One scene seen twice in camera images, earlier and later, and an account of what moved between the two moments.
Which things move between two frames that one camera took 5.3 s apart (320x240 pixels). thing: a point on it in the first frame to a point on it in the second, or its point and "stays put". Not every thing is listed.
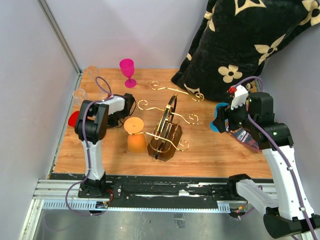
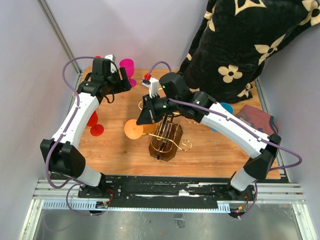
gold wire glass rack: [166, 135] stays put
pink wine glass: [127, 66] stays put
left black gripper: [112, 123] to [124, 84]
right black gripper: [225, 112] to [148, 115]
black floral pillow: [238, 39] stays put
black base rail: [169, 189] stays put
